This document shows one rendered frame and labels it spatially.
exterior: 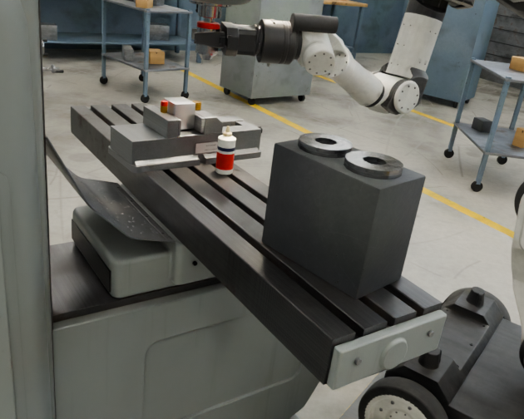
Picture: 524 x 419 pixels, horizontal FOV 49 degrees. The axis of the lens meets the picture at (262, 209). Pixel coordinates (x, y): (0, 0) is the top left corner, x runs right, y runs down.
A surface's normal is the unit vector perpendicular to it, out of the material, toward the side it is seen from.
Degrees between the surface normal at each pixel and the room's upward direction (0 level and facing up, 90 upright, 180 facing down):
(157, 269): 90
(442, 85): 90
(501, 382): 0
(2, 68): 88
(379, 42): 90
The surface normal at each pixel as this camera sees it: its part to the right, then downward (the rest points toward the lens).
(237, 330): 0.55, 0.40
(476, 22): -0.59, 0.26
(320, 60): 0.12, 0.79
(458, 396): 0.11, -0.91
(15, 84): 0.79, 0.31
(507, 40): -0.83, 0.14
